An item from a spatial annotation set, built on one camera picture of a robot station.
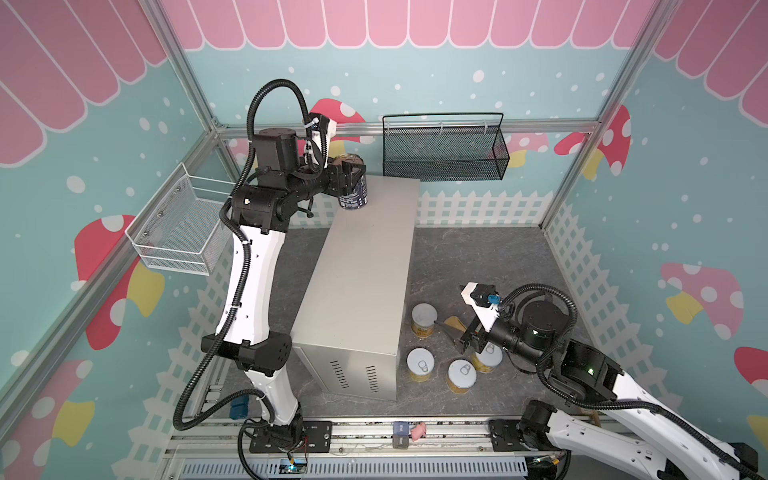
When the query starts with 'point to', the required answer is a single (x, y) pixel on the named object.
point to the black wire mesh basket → (428, 147)
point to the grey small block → (400, 439)
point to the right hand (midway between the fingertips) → (450, 304)
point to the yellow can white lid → (423, 318)
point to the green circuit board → (299, 467)
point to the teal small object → (239, 407)
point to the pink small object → (418, 432)
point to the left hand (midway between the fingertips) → (349, 171)
